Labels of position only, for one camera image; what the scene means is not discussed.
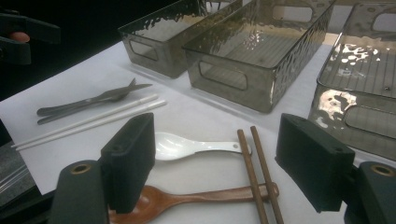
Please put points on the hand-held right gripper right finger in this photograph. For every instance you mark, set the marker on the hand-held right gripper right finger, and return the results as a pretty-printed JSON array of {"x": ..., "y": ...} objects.
[{"x": 314, "y": 161}]

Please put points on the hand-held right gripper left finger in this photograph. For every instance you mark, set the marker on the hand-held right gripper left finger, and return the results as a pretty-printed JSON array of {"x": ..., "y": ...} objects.
[{"x": 130, "y": 161}]

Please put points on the white ceramic spoon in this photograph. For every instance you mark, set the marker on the white ceramic spoon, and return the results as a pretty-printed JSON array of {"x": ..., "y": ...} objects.
[{"x": 177, "y": 146}]

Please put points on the brown wooden chopstick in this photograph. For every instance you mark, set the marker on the brown wooden chopstick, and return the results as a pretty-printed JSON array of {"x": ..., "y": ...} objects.
[
  {"x": 250, "y": 174},
  {"x": 264, "y": 168}
]

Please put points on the brown wooden spoon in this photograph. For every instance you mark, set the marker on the brown wooden spoon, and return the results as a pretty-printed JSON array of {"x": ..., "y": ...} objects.
[{"x": 193, "y": 197}]

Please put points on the steel fork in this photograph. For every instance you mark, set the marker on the steel fork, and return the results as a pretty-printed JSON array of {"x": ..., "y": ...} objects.
[{"x": 62, "y": 116}]

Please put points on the smoky clear plastic bin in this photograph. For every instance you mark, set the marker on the smoky clear plastic bin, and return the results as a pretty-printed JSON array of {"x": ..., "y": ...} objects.
[
  {"x": 258, "y": 93},
  {"x": 358, "y": 77},
  {"x": 168, "y": 59}
]

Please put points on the aluminium floor rail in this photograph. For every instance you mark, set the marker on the aluminium floor rail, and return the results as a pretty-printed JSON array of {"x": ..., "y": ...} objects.
[{"x": 15, "y": 179}]

